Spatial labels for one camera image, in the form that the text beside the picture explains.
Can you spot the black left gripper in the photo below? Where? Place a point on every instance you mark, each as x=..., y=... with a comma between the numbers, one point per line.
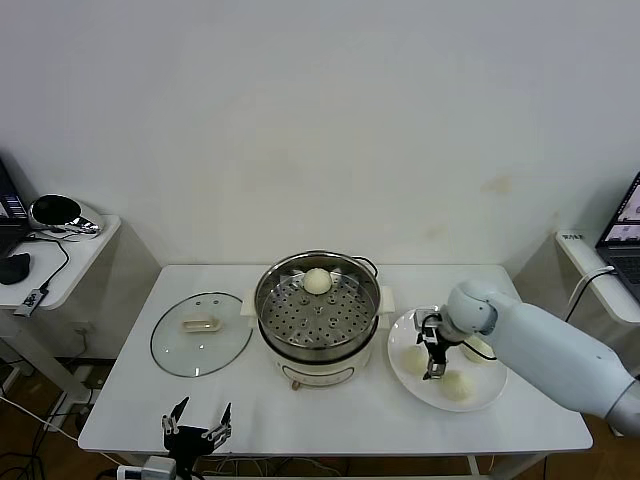
x=192, y=442

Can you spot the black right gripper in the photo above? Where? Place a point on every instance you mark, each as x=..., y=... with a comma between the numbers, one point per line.
x=436, y=350

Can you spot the white steamed baozi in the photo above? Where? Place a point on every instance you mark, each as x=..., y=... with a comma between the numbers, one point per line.
x=412, y=361
x=317, y=281
x=457, y=387
x=477, y=342

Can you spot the black computer mouse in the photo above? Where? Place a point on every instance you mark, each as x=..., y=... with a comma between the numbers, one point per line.
x=15, y=269

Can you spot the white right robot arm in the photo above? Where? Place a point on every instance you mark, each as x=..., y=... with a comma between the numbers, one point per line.
x=540, y=340

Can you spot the stainless steel steamer basket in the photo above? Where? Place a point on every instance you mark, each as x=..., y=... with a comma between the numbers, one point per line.
x=282, y=334

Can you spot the round white plate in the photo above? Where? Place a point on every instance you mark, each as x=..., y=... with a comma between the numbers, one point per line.
x=405, y=380

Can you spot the round glass pot lid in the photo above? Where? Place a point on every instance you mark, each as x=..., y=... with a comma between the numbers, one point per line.
x=175, y=350

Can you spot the cream electric cooker pot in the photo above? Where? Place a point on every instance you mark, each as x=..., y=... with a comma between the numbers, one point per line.
x=320, y=372

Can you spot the small white desk label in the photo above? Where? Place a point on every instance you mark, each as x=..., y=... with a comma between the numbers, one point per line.
x=572, y=237

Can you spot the white side desk with chrome device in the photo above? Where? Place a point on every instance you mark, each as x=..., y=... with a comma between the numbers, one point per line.
x=75, y=270

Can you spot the small grey usb hub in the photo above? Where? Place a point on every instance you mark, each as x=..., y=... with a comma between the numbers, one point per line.
x=31, y=301

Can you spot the grey laptop with pink screen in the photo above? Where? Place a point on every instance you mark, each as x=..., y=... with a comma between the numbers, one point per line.
x=622, y=260

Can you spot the shiny chrome rounded device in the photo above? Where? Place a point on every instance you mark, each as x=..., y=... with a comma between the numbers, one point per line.
x=85, y=220

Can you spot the black laptop with dark screen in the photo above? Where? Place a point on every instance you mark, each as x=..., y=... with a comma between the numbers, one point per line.
x=10, y=210

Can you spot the white wall socket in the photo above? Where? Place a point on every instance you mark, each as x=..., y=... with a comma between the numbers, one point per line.
x=84, y=329

